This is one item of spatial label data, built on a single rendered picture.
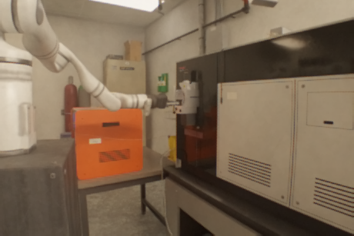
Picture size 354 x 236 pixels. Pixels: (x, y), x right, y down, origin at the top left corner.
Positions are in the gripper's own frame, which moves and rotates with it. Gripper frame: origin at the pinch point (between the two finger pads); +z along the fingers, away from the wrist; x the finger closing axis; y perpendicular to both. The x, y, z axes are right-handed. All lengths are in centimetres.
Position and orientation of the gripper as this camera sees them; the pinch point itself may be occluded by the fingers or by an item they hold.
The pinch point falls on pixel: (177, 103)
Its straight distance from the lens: 114.3
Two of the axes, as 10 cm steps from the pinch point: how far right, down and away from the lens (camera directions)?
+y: -4.7, -4.7, 7.5
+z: 8.5, -0.2, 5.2
